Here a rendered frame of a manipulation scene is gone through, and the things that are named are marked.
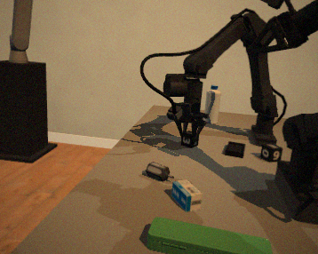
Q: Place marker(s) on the small blue and tan cardboard box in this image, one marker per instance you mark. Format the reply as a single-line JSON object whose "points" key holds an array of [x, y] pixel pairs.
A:
{"points": [[186, 195]]}

